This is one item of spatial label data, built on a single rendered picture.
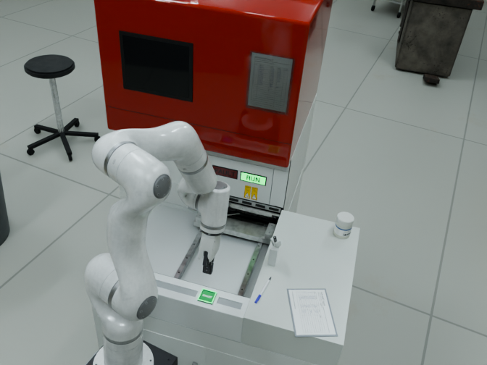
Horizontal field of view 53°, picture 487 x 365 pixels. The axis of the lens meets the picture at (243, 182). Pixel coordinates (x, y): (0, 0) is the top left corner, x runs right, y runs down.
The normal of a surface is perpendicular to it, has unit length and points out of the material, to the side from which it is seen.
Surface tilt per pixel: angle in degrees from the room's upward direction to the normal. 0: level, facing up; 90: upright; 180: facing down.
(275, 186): 90
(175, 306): 90
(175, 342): 90
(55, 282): 0
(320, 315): 0
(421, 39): 90
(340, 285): 0
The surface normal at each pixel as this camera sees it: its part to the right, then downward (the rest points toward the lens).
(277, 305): 0.07, -0.80
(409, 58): -0.28, 0.56
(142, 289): 0.69, 0.03
